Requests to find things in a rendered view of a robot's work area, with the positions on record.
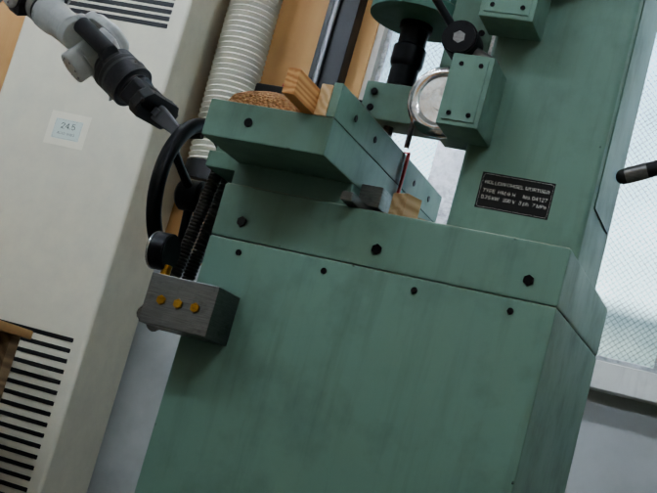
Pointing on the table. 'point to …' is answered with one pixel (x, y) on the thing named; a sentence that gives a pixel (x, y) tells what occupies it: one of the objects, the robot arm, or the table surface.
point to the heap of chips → (264, 100)
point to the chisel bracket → (390, 107)
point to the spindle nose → (409, 52)
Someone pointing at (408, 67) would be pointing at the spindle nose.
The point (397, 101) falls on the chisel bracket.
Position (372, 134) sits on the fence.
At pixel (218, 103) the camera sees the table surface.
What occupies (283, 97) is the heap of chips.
